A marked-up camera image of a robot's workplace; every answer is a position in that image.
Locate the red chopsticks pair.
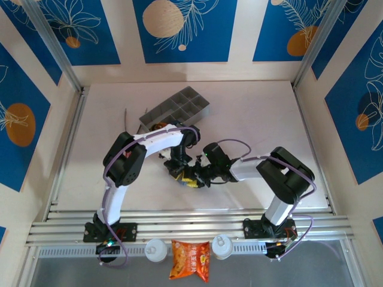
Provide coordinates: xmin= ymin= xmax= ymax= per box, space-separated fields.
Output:
xmin=123 ymin=107 xmax=150 ymax=135

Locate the perforated metal cable tray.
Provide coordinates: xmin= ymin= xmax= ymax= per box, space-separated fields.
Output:
xmin=37 ymin=241 xmax=268 ymax=260

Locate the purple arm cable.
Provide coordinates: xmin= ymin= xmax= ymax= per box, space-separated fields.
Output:
xmin=100 ymin=125 xmax=200 ymax=268
xmin=215 ymin=138 xmax=317 ymax=262

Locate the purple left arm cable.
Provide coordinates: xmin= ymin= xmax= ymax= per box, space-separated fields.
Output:
xmin=100 ymin=125 xmax=200 ymax=268

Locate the black controller box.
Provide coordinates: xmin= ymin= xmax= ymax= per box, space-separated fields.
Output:
xmin=265 ymin=241 xmax=293 ymax=261
xmin=95 ymin=241 xmax=116 ymax=255

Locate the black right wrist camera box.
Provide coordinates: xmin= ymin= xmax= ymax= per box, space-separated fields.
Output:
xmin=202 ymin=142 xmax=232 ymax=169

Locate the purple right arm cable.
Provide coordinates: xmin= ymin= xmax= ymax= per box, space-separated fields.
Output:
xmin=215 ymin=138 xmax=317 ymax=262

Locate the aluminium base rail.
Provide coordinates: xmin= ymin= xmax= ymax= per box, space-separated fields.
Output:
xmin=25 ymin=209 xmax=352 ymax=248

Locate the grey compartment organizer tray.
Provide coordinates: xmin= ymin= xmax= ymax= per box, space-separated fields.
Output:
xmin=139 ymin=86 xmax=211 ymax=132

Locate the white round plastic jar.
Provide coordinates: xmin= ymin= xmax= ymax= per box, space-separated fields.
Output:
xmin=145 ymin=238 xmax=168 ymax=263

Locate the aluminium frame post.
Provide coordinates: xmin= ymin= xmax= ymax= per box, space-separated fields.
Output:
xmin=292 ymin=0 xmax=345 ymax=90
xmin=22 ymin=0 xmax=84 ymax=93

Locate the orange snack bag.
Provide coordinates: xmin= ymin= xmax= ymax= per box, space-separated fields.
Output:
xmin=169 ymin=239 xmax=211 ymax=283

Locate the white pull-tab can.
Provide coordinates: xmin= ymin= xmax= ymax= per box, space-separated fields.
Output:
xmin=211 ymin=234 xmax=234 ymax=260

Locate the aluminium side rail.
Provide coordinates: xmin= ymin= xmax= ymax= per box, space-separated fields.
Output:
xmin=44 ymin=86 xmax=89 ymax=213

